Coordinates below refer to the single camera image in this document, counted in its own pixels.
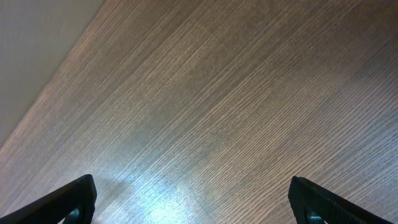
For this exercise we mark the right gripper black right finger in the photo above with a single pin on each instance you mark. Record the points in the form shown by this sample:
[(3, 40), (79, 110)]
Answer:
[(312, 203)]

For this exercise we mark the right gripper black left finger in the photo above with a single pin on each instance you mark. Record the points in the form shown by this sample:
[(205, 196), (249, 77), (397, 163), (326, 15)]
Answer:
[(72, 203)]

